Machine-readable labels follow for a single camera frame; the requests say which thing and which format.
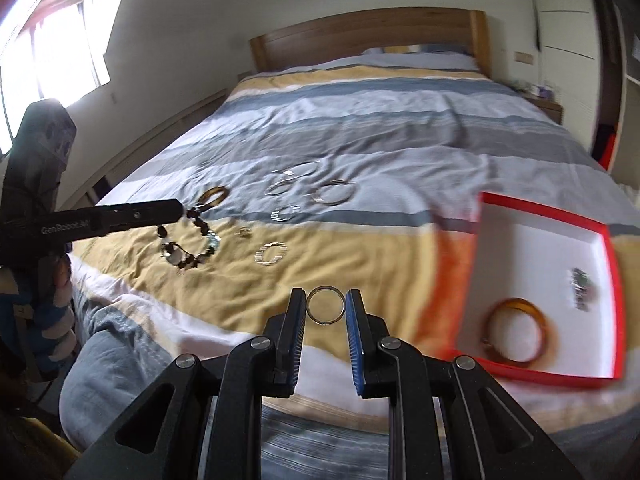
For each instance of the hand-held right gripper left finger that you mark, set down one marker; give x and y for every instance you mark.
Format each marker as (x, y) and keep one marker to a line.
(299, 332)

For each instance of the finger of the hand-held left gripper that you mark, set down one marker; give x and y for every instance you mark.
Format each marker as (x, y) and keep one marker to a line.
(145, 212)

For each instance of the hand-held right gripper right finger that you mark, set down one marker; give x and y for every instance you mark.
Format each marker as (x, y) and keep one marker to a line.
(354, 337)

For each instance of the small silver hoop bangle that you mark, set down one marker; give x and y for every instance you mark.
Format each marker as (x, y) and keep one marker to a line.
(308, 310)

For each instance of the wide brown bangle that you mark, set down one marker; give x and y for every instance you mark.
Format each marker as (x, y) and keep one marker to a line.
(216, 191)

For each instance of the large silver hoop bangle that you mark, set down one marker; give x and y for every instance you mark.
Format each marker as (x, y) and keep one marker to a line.
(334, 204)

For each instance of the amber resin bangle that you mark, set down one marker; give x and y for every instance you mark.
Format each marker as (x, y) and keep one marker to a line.
(517, 302)

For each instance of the red jewelry box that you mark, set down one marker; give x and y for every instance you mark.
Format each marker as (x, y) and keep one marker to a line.
(525, 260)

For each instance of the silver wristwatch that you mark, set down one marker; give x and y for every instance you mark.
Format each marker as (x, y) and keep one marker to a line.
(580, 287)

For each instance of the person's left forearm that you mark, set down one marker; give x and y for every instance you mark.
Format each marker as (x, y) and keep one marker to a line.
(57, 310)

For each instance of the bright window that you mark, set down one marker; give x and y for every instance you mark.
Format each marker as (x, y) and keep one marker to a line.
(50, 50)

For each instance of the striped duvet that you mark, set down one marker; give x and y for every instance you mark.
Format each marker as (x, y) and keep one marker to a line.
(350, 125)

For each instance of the wooden headboard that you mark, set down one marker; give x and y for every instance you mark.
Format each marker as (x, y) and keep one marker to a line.
(350, 35)

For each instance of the grey pillow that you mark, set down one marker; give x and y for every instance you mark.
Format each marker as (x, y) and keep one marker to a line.
(425, 60)

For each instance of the wooden nightstand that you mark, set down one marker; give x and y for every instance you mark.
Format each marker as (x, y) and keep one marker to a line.
(550, 107)

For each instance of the small purple white box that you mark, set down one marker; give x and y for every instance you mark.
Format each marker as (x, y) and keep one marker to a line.
(543, 91)

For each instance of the red bag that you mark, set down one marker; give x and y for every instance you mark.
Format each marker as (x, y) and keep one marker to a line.
(607, 147)

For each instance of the white wardrobe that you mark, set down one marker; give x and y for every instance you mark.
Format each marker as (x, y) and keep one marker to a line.
(565, 25)

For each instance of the wall light switch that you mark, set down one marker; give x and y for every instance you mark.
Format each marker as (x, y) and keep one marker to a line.
(524, 57)

